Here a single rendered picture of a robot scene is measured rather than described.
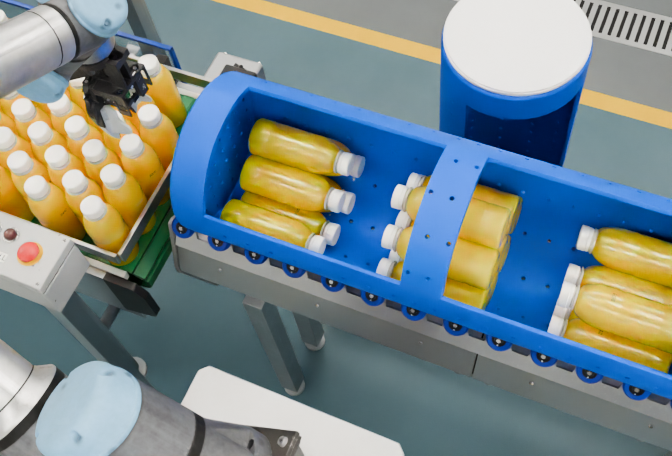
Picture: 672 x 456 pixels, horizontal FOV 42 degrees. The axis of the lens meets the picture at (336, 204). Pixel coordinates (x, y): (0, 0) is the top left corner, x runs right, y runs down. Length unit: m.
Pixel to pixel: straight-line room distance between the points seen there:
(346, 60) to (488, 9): 1.31
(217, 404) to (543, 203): 0.63
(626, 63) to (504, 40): 1.38
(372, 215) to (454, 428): 0.98
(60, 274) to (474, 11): 0.91
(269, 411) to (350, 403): 1.20
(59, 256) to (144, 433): 0.59
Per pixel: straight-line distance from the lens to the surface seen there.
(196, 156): 1.39
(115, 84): 1.42
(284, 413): 1.26
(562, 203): 1.50
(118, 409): 0.97
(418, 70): 2.97
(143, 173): 1.63
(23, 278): 1.52
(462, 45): 1.70
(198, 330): 2.60
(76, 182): 1.59
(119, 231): 1.60
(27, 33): 1.09
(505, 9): 1.76
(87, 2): 1.12
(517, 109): 1.67
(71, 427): 0.98
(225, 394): 1.28
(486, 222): 1.34
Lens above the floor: 2.35
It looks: 60 degrees down
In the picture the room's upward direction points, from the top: 11 degrees counter-clockwise
